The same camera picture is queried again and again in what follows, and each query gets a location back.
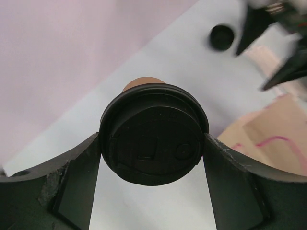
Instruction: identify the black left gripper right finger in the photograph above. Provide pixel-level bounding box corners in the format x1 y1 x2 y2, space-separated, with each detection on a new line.
203 134 307 230

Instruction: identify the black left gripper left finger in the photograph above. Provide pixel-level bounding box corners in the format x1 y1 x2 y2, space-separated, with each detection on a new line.
0 133 101 230

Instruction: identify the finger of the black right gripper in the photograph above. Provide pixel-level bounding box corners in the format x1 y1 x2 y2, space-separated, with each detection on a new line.
236 0 281 56
261 46 307 91

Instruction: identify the pink and beige paper bag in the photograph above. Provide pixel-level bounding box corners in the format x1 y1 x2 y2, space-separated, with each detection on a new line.
218 80 307 176

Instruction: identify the black plastic cup lid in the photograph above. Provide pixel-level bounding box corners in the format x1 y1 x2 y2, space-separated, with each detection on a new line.
99 83 209 186

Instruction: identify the brown paper coffee cup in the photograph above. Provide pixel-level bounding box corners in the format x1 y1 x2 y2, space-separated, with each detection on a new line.
122 77 165 92

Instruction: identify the stack of black cup lids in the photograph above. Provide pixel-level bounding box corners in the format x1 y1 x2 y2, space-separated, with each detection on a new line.
209 24 235 51

